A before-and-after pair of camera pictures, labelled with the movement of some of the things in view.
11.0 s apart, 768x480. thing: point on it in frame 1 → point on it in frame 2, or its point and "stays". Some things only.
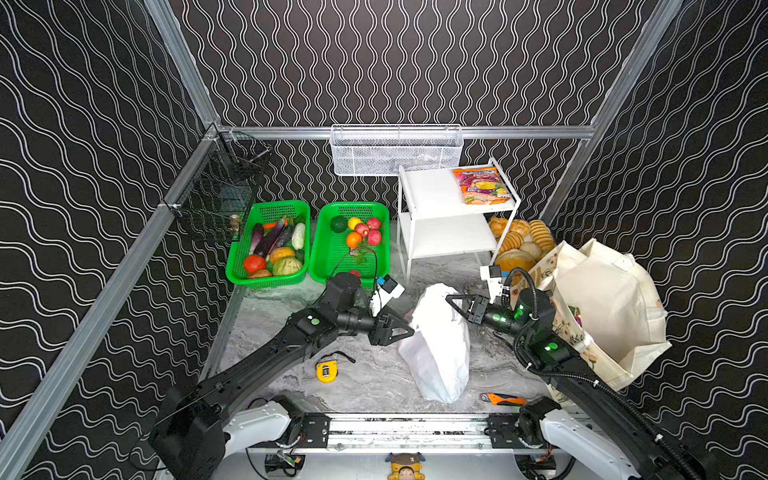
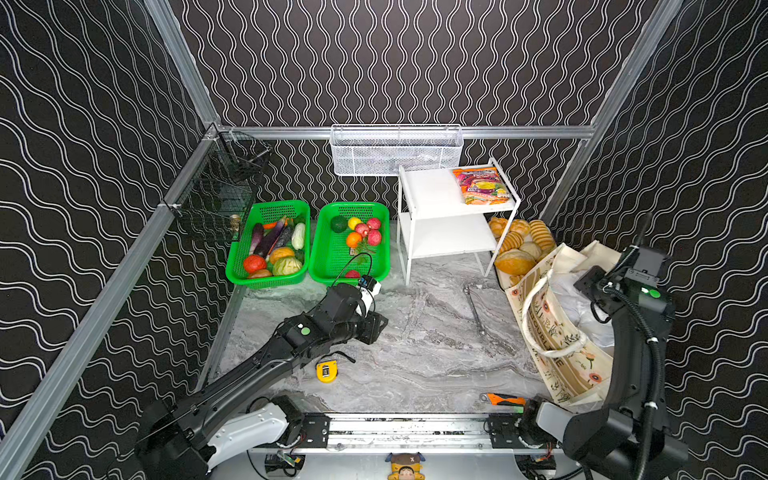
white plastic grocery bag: x=438 y=350 → x=578 y=306
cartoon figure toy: x=405 y=466 stays
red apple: x=374 y=237 stays
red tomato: x=254 y=263 stays
